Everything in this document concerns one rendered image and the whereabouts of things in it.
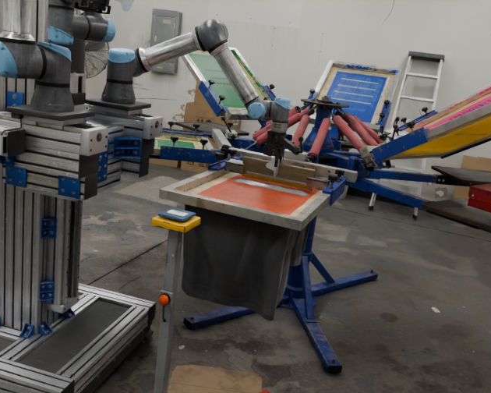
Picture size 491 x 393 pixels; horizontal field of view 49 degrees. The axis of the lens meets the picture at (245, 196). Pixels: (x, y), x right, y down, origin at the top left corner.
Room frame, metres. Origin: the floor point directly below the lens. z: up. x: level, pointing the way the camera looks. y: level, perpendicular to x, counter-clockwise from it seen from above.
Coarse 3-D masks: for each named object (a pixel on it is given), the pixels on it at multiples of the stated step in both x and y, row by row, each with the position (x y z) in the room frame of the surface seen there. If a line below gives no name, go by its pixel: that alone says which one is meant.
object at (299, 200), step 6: (282, 186) 2.50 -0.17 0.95; (288, 186) 2.51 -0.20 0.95; (276, 192) 2.38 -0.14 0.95; (282, 192) 2.39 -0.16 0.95; (306, 192) 2.45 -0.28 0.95; (312, 192) 2.47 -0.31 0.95; (300, 198) 2.32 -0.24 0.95; (306, 198) 2.34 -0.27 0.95; (246, 204) 2.11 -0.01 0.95; (252, 204) 2.12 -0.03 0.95; (258, 204) 2.13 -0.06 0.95; (288, 204) 2.19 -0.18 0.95; (294, 204) 2.20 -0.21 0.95; (300, 204) 2.22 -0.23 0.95; (270, 210) 2.08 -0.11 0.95; (276, 210) 2.09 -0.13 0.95; (282, 210) 2.10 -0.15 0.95; (288, 210) 2.11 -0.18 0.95; (294, 210) 2.12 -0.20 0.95
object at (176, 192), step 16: (192, 176) 2.33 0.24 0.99; (208, 176) 2.40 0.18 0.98; (160, 192) 2.05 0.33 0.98; (176, 192) 2.04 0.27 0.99; (208, 208) 1.98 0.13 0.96; (224, 208) 1.96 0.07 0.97; (240, 208) 1.94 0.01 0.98; (256, 208) 1.95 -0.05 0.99; (320, 208) 2.16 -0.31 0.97; (272, 224) 1.90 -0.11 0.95; (288, 224) 1.88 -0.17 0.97; (304, 224) 1.90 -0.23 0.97
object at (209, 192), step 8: (240, 176) 2.60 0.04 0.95; (224, 184) 2.40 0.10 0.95; (232, 184) 2.42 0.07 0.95; (240, 184) 2.44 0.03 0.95; (248, 184) 2.46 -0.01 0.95; (272, 184) 2.52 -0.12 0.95; (208, 192) 2.23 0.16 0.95; (216, 192) 2.24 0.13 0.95; (224, 200) 2.13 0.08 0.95; (232, 200) 2.14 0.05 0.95; (240, 200) 2.16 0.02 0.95
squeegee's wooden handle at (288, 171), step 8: (248, 160) 2.56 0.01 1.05; (256, 160) 2.55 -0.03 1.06; (264, 160) 2.55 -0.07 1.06; (248, 168) 2.56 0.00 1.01; (256, 168) 2.55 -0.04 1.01; (264, 168) 2.54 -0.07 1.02; (280, 168) 2.51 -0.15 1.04; (288, 168) 2.50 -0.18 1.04; (296, 168) 2.49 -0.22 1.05; (304, 168) 2.48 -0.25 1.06; (280, 176) 2.51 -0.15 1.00; (288, 176) 2.50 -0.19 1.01; (296, 176) 2.48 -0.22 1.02; (304, 176) 2.47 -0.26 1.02; (312, 176) 2.46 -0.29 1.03
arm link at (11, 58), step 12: (12, 0) 1.84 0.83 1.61; (24, 0) 1.86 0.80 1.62; (12, 12) 1.84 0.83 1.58; (24, 12) 1.86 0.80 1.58; (12, 24) 1.84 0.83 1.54; (24, 24) 1.86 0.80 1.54; (0, 36) 1.84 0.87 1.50; (12, 36) 1.83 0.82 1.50; (24, 36) 1.85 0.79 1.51; (0, 48) 1.81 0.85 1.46; (12, 48) 1.82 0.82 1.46; (24, 48) 1.84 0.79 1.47; (36, 48) 1.90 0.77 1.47; (0, 60) 1.82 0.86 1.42; (12, 60) 1.81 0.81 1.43; (24, 60) 1.84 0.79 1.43; (36, 60) 1.88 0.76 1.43; (0, 72) 1.83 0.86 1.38; (12, 72) 1.82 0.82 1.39; (24, 72) 1.85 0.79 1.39; (36, 72) 1.88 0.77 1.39
